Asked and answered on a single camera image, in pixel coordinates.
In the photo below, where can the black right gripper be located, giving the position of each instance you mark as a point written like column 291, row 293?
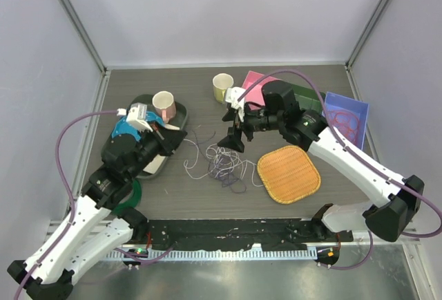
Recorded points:
column 233, row 139

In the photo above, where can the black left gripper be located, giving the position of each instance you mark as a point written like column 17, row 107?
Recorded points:
column 168, row 139

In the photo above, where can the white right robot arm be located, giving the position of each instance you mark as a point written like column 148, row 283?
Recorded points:
column 392, row 198

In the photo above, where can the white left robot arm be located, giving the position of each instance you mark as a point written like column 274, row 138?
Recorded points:
column 53, row 270

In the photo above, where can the dark green tray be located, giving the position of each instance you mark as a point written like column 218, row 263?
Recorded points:
column 179, row 120

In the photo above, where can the cream wooden board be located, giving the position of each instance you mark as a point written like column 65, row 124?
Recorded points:
column 154, row 166

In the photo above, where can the pink mug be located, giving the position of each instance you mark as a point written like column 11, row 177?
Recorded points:
column 164, row 104

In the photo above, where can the pink drawer box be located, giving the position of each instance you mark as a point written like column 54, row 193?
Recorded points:
column 255, row 95

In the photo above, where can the yellow mug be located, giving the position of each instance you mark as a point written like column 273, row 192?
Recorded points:
column 221, row 82

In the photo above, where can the green tape roll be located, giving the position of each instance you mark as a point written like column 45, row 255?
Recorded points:
column 133, row 201

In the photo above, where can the orange woven basket tray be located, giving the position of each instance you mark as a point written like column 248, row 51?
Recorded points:
column 288, row 174

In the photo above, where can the green drawer box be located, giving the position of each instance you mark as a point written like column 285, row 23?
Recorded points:
column 307, row 98

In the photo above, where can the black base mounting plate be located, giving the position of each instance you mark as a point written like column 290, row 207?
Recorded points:
column 240, row 234

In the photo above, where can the blue drawer box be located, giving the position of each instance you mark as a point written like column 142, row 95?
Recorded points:
column 349, row 116

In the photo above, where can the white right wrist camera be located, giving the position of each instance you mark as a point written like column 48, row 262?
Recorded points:
column 233, row 96

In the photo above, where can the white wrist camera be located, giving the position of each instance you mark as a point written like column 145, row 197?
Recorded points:
column 233, row 96
column 134, row 119

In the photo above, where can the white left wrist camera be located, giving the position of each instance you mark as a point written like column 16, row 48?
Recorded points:
column 134, row 119

